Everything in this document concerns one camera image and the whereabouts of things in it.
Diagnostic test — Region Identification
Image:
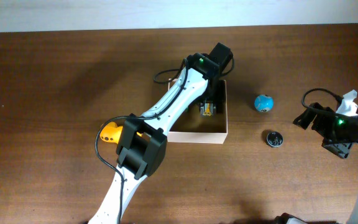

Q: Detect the grey red toy truck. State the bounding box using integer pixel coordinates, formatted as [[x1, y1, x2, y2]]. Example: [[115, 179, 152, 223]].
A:
[[200, 101, 217, 116]]

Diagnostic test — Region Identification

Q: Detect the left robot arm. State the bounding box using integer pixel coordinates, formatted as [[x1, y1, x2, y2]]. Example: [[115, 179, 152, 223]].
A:
[[89, 43, 234, 224]]

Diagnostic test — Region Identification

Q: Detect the black round disc toy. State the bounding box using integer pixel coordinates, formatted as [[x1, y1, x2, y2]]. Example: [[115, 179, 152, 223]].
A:
[[266, 131, 283, 147]]

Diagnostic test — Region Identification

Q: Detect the open pink cardboard box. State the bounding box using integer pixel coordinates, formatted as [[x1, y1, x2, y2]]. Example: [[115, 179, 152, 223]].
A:
[[168, 80, 228, 144]]

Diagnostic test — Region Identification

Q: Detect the blue toy ball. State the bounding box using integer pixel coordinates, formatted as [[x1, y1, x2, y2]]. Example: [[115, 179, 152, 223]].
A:
[[254, 95, 273, 113]]

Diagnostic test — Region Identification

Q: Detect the yellow rubber animal toy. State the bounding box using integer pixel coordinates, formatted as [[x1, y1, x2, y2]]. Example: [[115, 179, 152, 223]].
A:
[[99, 121, 143, 144]]

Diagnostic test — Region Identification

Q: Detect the right black cable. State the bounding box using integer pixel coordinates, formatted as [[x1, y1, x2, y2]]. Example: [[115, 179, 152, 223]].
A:
[[300, 88, 358, 137]]

